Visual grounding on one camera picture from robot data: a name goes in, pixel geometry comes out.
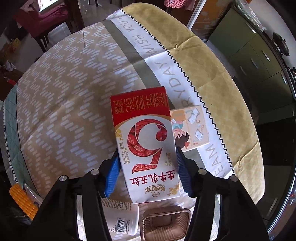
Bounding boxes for red white milk carton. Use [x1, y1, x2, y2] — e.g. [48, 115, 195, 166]
[110, 86, 180, 204]

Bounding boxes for orange foam fruit net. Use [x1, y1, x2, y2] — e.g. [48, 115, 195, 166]
[9, 183, 38, 220]

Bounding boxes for green kitchen cabinets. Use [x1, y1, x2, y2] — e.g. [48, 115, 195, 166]
[209, 6, 295, 112]

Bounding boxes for small cartoon tissue pack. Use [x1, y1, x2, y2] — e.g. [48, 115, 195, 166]
[170, 105, 209, 152]

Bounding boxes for brown plastic tray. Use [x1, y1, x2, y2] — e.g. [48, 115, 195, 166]
[139, 206, 191, 241]

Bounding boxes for patterned tablecloth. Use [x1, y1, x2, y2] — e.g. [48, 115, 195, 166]
[1, 3, 268, 240]

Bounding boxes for black wok on stove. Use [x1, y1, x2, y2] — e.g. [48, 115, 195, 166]
[273, 32, 290, 56]

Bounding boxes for dark wooden chair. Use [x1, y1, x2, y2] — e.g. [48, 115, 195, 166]
[13, 1, 85, 52]

